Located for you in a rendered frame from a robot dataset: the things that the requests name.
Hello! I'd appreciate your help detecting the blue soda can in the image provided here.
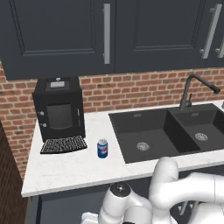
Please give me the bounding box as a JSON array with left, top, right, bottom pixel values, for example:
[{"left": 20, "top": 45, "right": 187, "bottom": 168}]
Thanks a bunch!
[{"left": 96, "top": 138, "right": 109, "bottom": 159}]

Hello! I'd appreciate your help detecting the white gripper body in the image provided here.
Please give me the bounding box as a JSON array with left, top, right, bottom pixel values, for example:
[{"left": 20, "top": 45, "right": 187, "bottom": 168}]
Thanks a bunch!
[{"left": 80, "top": 212, "right": 101, "bottom": 224}]

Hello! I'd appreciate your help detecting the dark base cupboard front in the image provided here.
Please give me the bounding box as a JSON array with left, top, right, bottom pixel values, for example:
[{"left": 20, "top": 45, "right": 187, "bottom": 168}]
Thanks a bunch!
[{"left": 128, "top": 164, "right": 224, "bottom": 224}]

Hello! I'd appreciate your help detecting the dark wall cupboard door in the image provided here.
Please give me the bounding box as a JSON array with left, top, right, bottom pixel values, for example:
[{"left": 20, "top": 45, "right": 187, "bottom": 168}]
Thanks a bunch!
[
  {"left": 114, "top": 0, "right": 212, "bottom": 74},
  {"left": 0, "top": 0, "right": 116, "bottom": 81},
  {"left": 205, "top": 0, "right": 224, "bottom": 68}
]

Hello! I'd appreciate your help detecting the grey bar cupboard handle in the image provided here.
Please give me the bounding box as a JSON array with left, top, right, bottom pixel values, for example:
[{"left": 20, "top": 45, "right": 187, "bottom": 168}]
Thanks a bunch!
[
  {"left": 214, "top": 35, "right": 224, "bottom": 59},
  {"left": 199, "top": 3, "right": 223, "bottom": 60},
  {"left": 102, "top": 3, "right": 112, "bottom": 65}
]

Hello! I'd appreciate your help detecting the black double sink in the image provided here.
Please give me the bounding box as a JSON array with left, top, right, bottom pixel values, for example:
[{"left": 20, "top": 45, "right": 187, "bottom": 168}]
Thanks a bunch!
[{"left": 108, "top": 102, "right": 224, "bottom": 165}]

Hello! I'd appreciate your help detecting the dark drawer front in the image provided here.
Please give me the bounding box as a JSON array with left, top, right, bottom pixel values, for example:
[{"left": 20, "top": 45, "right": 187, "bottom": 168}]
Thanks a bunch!
[{"left": 38, "top": 186, "right": 117, "bottom": 224}]

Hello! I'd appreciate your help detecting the grey base cupboard handle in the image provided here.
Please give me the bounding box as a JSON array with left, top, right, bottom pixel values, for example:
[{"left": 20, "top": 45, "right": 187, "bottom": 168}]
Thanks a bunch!
[{"left": 178, "top": 200, "right": 192, "bottom": 217}]

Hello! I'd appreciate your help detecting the black sink tap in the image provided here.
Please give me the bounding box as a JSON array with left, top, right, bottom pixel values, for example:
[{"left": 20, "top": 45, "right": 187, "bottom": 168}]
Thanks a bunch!
[{"left": 178, "top": 73, "right": 221, "bottom": 111}]

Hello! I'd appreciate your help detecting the black coffee machine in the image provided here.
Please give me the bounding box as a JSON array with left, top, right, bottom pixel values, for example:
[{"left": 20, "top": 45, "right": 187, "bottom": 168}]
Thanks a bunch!
[{"left": 31, "top": 76, "right": 88, "bottom": 155}]

